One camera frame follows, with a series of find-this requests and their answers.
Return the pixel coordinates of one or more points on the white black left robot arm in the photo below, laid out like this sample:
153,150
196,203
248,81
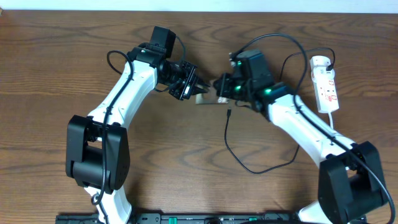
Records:
97,154

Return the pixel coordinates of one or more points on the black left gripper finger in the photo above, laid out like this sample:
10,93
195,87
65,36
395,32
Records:
199,83
198,90

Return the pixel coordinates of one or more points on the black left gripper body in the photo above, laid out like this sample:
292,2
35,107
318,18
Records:
186,79

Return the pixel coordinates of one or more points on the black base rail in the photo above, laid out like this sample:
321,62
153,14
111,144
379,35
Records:
156,218

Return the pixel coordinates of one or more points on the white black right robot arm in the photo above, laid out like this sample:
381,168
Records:
350,182

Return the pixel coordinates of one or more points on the Samsung Galaxy smartphone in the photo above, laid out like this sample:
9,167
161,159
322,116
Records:
210,97

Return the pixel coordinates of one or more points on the white power extension socket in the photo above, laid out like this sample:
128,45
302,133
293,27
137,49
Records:
324,84

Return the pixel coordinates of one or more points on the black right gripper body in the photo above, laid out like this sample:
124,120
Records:
233,88

